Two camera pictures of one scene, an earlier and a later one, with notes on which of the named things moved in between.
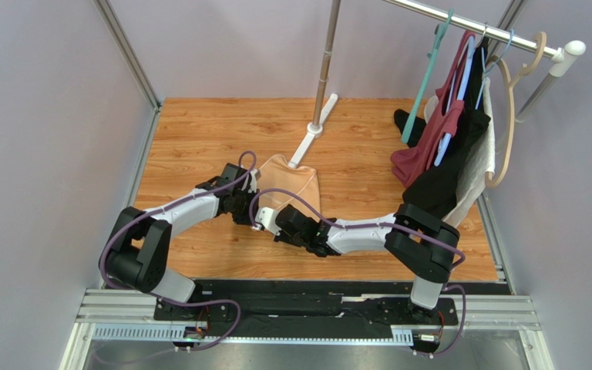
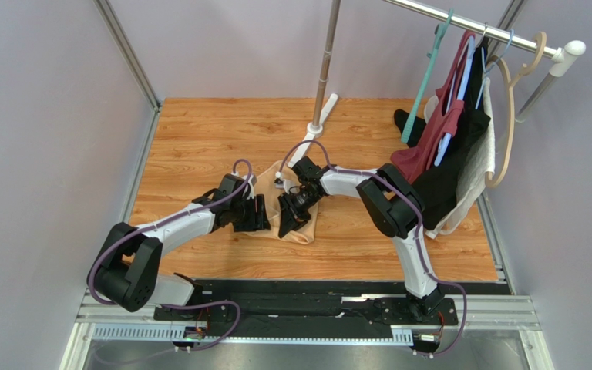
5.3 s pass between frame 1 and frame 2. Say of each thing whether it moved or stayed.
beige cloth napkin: stayed
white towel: stayed
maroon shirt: stayed
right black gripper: moved
